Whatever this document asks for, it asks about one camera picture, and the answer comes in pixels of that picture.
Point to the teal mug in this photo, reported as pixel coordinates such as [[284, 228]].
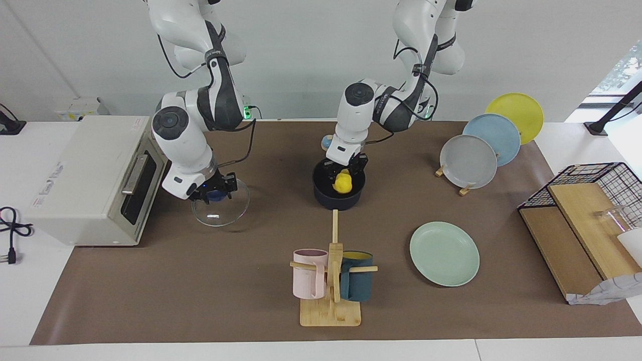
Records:
[[357, 283]]

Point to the window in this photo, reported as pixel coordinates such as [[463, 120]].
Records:
[[622, 70]]

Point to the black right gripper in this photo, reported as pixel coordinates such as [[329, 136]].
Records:
[[223, 184]]

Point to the wooden shelf boards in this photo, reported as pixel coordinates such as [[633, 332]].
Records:
[[562, 250]]

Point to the black camera stand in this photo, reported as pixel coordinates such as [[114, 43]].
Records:
[[609, 115]]

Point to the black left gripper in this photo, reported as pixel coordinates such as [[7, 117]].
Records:
[[358, 163]]

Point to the grey plate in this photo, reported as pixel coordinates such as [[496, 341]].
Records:
[[468, 161]]

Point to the green plate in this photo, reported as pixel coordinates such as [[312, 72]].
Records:
[[444, 254]]

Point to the black clamp mount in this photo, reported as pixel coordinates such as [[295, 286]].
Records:
[[10, 125]]

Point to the yellow plate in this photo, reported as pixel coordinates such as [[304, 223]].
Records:
[[521, 110]]

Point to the wooden mug tree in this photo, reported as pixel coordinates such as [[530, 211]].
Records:
[[331, 313]]

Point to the pink mug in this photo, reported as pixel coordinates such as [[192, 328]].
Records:
[[307, 281]]

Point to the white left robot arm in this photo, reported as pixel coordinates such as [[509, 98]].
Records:
[[356, 118]]

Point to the brown table mat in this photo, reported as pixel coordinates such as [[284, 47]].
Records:
[[200, 291]]

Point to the light blue plate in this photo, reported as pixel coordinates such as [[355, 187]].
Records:
[[499, 138]]

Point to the clear glass cup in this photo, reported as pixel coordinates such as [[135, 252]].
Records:
[[612, 218]]

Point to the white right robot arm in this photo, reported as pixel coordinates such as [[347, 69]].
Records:
[[180, 135]]

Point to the glass lid with blue knob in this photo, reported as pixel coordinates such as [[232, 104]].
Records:
[[223, 213]]

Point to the white patterned cloth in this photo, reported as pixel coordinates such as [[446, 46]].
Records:
[[609, 291]]

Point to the wooden plate rack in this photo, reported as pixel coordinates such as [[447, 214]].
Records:
[[465, 191]]

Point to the white container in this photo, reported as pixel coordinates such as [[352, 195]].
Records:
[[633, 245]]

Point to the beige toaster oven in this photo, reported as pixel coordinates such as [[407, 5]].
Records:
[[85, 175]]

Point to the white power strip box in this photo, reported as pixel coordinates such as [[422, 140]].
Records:
[[80, 108]]

